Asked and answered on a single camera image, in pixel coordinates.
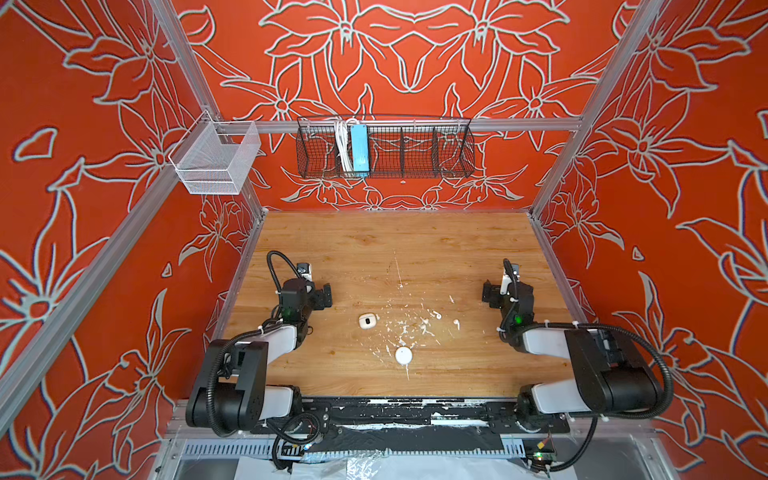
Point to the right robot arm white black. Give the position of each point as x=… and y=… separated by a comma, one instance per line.
x=616, y=373

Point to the blue flat box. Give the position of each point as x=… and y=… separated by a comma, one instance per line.
x=360, y=149

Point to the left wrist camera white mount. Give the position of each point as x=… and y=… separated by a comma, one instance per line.
x=305, y=270

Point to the small green circuit board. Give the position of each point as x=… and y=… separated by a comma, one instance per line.
x=540, y=460

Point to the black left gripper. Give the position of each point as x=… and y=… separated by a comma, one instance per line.
x=321, y=295

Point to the black wire wall basket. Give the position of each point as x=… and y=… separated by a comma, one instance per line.
x=400, y=147

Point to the white round disc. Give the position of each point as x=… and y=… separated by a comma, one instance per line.
x=404, y=355

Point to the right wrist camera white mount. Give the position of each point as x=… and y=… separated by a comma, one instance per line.
x=509, y=283

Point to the clear plastic wall bin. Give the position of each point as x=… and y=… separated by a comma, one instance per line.
x=216, y=157

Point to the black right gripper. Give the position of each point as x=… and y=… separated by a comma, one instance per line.
x=492, y=293

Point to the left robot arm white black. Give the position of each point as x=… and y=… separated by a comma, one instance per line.
x=231, y=393

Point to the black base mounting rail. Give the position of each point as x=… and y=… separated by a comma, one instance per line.
x=421, y=425

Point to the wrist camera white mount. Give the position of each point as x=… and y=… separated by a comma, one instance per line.
x=305, y=270
x=509, y=283

